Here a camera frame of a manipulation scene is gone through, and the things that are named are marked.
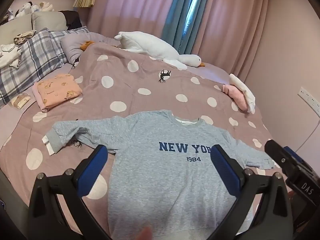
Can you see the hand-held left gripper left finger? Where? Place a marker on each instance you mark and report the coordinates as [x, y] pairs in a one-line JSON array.
[[92, 170]]

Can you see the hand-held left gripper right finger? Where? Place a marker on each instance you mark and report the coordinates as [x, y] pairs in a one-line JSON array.
[[223, 170]]

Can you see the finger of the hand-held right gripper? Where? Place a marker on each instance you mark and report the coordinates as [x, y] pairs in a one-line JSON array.
[[292, 153], [275, 152]]

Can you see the grey printed sweatshirt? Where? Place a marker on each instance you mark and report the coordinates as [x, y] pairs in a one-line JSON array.
[[160, 180]]

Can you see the folded orange bear-print clothes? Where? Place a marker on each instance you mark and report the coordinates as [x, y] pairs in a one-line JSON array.
[[56, 90]]

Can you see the white crumpled clothes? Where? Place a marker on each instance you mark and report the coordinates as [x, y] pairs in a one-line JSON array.
[[10, 55]]

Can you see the folded white cloth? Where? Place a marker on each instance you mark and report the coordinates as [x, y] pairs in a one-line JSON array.
[[246, 90]]

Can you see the folded pink cloth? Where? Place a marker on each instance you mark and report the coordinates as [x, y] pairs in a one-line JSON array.
[[235, 95]]

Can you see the small beige folded cloth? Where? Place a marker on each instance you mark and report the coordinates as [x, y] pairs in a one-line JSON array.
[[20, 100]]

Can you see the mauve polka dot blanket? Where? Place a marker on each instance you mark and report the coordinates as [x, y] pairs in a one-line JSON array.
[[140, 75]]

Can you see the orange plush toy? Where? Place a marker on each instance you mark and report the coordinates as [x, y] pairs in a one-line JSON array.
[[86, 45]]

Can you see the plaid pillow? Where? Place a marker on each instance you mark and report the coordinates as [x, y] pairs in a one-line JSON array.
[[37, 55]]

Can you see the lilac pillow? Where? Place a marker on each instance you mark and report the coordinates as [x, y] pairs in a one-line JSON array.
[[72, 43]]

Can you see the pink curtain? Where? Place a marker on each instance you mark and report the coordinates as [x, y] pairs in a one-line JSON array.
[[130, 7], [232, 27]]

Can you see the white goose plush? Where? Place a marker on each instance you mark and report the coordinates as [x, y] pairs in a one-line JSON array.
[[150, 45]]

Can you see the beige printed cloth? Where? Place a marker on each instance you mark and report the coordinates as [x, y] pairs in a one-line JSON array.
[[24, 37]]

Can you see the dark cloth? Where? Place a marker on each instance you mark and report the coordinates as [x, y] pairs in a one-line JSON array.
[[71, 20]]

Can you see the beige headboard cushion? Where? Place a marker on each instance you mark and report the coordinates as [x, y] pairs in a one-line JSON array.
[[15, 28], [48, 21]]

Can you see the blue curtain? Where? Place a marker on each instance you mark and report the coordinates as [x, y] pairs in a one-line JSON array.
[[183, 17]]

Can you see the group of stuffed toys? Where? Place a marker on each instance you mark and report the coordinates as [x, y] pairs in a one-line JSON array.
[[30, 8]]

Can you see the white wall socket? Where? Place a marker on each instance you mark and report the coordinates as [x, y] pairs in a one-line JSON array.
[[310, 101]]

